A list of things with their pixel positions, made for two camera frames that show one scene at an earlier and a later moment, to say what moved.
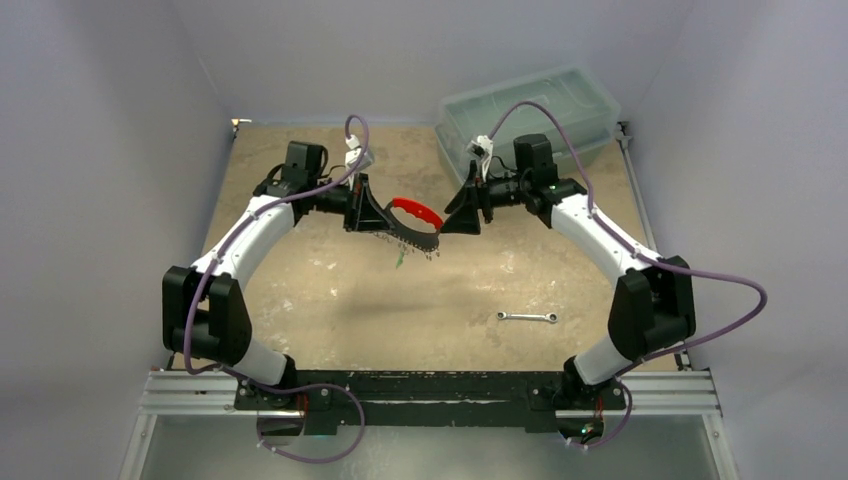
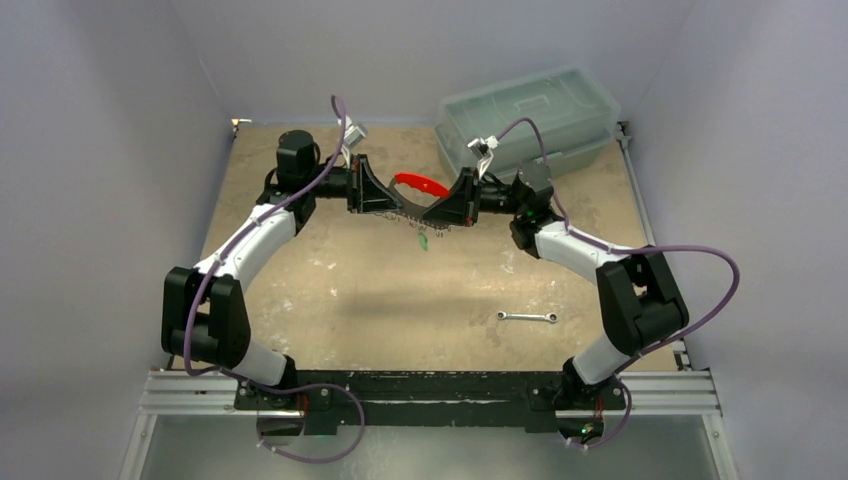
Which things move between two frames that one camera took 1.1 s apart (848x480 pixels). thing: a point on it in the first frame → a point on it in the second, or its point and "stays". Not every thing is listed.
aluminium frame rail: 667,394 stays
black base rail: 328,400 stays
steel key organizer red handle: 422,240 → 413,213
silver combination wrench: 551,316 stays
